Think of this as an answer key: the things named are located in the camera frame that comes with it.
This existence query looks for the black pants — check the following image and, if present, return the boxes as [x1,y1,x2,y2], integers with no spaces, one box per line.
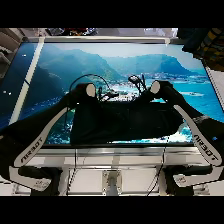
[69,99,185,146]

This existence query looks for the dark garment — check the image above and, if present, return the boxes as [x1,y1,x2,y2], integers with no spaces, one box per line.
[176,27,209,55]

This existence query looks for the yellow black checked garment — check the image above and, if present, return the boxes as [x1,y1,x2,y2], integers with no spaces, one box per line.
[194,27,224,73]

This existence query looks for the black cable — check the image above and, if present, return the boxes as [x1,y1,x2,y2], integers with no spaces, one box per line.
[64,73,114,196]
[145,134,172,197]

